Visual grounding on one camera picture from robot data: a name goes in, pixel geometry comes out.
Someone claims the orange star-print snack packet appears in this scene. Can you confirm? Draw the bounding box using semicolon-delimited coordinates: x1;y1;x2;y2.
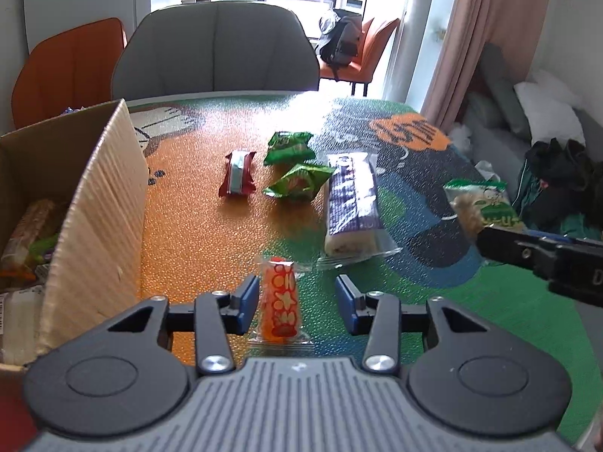
247;254;315;345

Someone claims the white pillow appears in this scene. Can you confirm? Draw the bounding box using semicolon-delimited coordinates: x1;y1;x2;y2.
530;68;585;104
513;81;587;148

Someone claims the orange biscuit packet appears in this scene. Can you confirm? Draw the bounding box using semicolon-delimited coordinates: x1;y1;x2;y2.
0;199;60;274

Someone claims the cardboard box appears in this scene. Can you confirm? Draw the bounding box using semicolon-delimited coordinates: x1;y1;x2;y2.
0;99;150;373

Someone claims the green cloth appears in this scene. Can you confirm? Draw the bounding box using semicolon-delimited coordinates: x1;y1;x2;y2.
511;160;603;241

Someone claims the pile of dark clothes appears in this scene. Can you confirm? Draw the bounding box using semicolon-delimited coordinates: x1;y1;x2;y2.
523;139;603;234

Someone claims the black backpack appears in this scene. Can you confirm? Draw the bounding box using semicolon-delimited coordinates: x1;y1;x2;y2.
315;8;363;81

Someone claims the white stuffing clump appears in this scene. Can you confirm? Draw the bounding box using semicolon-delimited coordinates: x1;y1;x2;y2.
450;122;474;156

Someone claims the grey chair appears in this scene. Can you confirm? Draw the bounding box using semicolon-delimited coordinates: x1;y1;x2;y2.
112;1;321;99

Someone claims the orange chair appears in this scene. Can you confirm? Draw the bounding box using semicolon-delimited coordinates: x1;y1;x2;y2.
319;18;401;97
12;18;128;130

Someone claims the green-white rice cracker packet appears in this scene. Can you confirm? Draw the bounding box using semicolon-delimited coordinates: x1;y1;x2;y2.
443;176;527;248

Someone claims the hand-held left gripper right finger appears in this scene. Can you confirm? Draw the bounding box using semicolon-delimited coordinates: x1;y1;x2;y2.
335;274;495;374

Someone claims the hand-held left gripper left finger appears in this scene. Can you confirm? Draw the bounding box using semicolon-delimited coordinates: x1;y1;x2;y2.
106;274;261;376

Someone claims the purple cake roll packet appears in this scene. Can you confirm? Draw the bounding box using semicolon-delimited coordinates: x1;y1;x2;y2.
317;151;403;270

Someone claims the pink curtain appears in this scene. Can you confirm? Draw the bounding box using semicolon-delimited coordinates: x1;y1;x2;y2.
419;0;557;133

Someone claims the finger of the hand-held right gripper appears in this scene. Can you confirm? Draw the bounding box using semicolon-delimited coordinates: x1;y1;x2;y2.
476;226;573;283

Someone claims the white plastic bag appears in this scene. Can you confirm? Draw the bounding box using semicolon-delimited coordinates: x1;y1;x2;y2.
473;160;502;184

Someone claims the printed table mat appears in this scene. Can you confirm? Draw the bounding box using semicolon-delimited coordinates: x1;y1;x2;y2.
113;90;594;443

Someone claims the white packet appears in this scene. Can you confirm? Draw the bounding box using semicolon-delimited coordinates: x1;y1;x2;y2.
0;286;48;365

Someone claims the green snack packet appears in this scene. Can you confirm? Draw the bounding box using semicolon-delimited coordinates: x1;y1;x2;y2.
263;131;316;166
262;162;336;203

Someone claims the small grey pillow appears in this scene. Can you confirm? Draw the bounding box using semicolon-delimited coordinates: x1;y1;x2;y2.
464;92;505;128

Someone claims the red snack packet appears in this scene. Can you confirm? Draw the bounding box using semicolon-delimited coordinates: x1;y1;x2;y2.
218;150;258;197

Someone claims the large grey pillow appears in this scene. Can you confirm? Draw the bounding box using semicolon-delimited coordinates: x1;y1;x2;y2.
478;42;531;139

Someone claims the grey sofa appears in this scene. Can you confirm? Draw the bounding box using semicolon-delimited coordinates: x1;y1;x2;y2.
464;42;603;241

